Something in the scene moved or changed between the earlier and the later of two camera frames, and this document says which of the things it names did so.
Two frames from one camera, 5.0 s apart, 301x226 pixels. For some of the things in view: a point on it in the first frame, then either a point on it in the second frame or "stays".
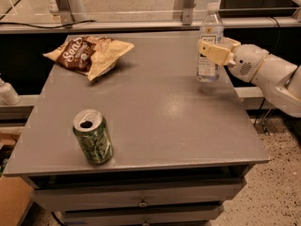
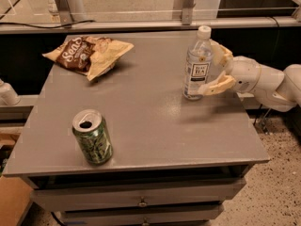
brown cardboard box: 15,199 stays
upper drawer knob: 143,203 stays
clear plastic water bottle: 211,28 -> 198,59
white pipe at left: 8,96 stays
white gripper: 249,63 -> 246,72
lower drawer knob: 146,223 stays
